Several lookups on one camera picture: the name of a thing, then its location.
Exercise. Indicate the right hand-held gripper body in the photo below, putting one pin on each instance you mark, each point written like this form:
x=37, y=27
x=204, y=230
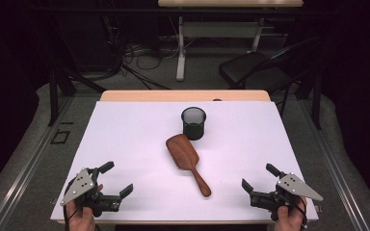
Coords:
x=294, y=186

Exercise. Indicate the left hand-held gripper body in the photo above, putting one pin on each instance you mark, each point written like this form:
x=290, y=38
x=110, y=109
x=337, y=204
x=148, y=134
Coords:
x=82, y=186

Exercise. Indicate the brown wooden hairbrush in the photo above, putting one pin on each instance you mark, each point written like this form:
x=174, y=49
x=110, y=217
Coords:
x=186, y=157

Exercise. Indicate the black mesh cup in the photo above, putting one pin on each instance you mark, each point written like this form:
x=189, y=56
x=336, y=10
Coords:
x=194, y=128

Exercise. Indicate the person's left hand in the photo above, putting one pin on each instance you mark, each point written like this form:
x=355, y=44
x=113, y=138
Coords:
x=82, y=219

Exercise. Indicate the person's right hand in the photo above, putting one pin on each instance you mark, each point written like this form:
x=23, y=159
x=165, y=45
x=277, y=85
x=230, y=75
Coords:
x=287, y=221

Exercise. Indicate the white table mat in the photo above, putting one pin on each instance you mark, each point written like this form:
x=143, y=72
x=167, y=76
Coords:
x=135, y=144

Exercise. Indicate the light wooden table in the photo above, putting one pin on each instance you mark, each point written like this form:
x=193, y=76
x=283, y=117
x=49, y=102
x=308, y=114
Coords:
x=141, y=95

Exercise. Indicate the black metal stand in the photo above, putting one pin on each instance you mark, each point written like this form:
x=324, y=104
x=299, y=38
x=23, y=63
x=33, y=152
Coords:
x=316, y=102
x=54, y=96

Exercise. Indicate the black folding chair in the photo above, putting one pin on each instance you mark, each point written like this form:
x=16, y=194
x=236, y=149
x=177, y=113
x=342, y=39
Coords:
x=253, y=70

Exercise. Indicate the white-legged desk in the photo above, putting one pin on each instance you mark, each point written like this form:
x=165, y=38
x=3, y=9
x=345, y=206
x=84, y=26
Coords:
x=218, y=29

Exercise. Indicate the metal floor rail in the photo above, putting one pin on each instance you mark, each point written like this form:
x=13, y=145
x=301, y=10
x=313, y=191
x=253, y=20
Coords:
x=340, y=179
x=19, y=179

